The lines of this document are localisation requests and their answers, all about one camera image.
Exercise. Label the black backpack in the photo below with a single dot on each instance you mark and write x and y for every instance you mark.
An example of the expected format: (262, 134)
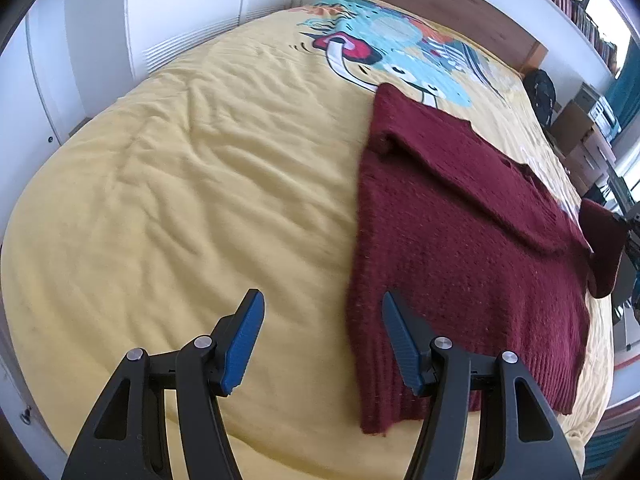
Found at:
(540, 95)

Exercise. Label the wooden drawer cabinet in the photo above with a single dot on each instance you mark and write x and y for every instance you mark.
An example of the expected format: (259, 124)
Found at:
(592, 160)

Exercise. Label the row of books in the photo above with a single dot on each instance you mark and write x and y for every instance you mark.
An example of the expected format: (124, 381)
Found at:
(570, 5)

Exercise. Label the yellow printed bed cover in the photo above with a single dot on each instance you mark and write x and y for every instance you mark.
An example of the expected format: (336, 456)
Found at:
(175, 185)

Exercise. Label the teal curtain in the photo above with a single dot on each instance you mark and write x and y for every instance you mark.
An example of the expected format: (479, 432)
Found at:
(625, 95)

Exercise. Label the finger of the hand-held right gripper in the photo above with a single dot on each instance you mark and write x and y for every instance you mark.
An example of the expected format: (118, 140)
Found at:
(633, 230)

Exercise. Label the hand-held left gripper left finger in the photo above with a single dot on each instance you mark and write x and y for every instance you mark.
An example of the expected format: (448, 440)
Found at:
(245, 340)

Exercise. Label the white printer on cabinet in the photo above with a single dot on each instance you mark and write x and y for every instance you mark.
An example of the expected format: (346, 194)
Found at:
(602, 110)

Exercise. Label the cardboard box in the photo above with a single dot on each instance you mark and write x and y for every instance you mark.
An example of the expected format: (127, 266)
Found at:
(570, 125)

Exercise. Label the maroon knitted sweater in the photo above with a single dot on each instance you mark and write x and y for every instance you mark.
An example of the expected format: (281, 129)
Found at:
(450, 235)

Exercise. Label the white wardrobe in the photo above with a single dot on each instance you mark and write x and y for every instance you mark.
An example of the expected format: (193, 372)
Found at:
(175, 0)

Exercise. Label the wooden headboard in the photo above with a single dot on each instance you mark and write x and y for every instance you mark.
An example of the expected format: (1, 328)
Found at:
(450, 5)

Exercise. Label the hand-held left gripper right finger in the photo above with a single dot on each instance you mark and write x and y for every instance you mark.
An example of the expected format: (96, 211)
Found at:
(402, 342)

